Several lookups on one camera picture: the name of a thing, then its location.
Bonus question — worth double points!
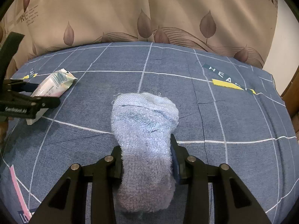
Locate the beige leaf print curtain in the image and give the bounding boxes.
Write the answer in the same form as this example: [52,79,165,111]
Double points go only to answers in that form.
[1,0,278,77]

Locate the blue checked bed sheet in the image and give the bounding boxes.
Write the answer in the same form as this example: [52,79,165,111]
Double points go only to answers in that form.
[1,42,298,223]

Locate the wet wipes pack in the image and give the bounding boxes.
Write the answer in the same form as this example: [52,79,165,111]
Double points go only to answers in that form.
[25,68,78,125]

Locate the light blue towel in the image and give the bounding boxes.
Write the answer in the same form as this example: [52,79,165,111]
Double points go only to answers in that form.
[111,93,179,212]

